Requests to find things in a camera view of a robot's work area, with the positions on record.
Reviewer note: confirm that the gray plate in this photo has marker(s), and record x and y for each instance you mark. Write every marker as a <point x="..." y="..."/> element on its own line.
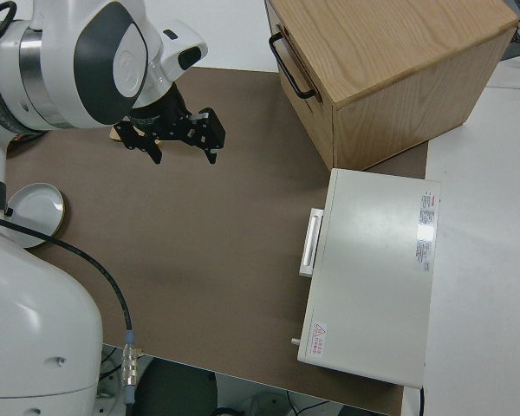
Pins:
<point x="37" y="208"/>

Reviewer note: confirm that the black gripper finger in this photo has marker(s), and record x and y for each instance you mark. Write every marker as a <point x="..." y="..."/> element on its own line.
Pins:
<point x="134" y="138"/>
<point x="212" y="132"/>

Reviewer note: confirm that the brown table mat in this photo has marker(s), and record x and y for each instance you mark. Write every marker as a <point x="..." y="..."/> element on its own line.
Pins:
<point x="199" y="238"/>

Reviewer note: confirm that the white toaster oven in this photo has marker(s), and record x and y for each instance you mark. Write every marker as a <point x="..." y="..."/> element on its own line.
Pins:
<point x="372" y="277"/>

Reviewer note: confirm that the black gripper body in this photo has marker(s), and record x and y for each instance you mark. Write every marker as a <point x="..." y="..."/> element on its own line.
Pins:
<point x="160" y="117"/>

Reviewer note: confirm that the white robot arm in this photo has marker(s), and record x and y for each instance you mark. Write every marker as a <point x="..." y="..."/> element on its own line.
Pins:
<point x="108" y="65"/>

